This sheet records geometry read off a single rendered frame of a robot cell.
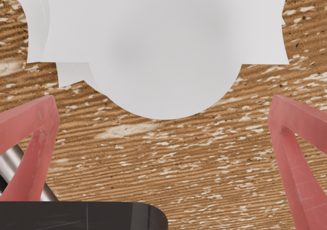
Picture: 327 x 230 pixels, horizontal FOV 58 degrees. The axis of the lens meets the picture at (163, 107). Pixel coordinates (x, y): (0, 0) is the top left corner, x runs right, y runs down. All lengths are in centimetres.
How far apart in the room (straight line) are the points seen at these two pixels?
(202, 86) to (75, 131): 11
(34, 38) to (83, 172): 13
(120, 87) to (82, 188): 14
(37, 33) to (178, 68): 8
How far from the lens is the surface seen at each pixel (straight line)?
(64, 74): 19
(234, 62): 16
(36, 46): 18
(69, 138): 24
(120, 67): 15
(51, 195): 34
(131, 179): 26
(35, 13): 17
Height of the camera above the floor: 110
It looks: 54 degrees down
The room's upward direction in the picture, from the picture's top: 179 degrees clockwise
